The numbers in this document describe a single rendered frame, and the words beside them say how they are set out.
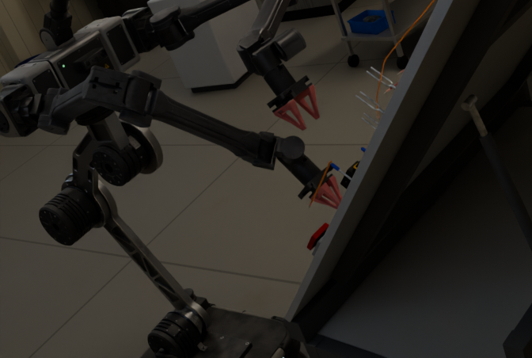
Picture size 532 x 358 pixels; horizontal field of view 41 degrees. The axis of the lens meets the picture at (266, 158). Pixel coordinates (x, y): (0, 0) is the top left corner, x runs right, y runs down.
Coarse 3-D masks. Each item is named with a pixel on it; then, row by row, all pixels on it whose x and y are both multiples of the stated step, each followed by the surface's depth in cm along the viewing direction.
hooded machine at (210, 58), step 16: (160, 0) 575; (176, 0) 566; (192, 0) 558; (224, 16) 576; (240, 16) 592; (208, 32) 568; (224, 32) 576; (240, 32) 592; (192, 48) 587; (208, 48) 578; (224, 48) 575; (176, 64) 607; (192, 64) 597; (208, 64) 587; (224, 64) 578; (240, 64) 591; (192, 80) 607; (208, 80) 598; (224, 80) 588; (240, 80) 596
